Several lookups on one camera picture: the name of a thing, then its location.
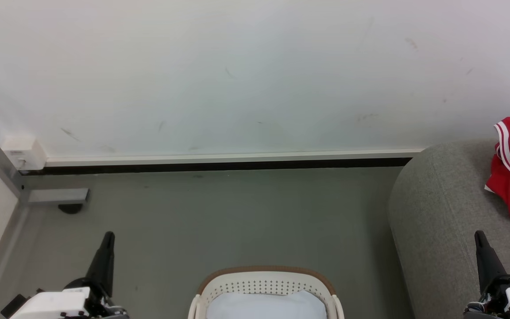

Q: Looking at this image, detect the black and white baseboard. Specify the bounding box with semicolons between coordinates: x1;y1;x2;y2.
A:
19;148;425;175

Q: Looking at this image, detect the white wall outlet box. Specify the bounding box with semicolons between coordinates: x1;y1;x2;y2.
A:
2;135;47;171

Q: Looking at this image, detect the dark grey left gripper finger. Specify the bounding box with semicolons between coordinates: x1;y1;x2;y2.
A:
86;231;115;297

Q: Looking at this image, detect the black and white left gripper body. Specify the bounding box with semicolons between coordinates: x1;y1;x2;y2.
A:
9;277;129;319

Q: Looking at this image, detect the white laundry basket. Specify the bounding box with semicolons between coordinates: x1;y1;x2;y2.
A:
187;266;345;319

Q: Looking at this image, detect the grey fabric sofa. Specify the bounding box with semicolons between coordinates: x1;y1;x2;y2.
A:
388;140;510;319

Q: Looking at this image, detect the white cloth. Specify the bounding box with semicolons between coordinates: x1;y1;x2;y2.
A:
205;290;328;319

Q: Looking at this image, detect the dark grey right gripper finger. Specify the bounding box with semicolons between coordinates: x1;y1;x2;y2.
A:
474;230;508;293

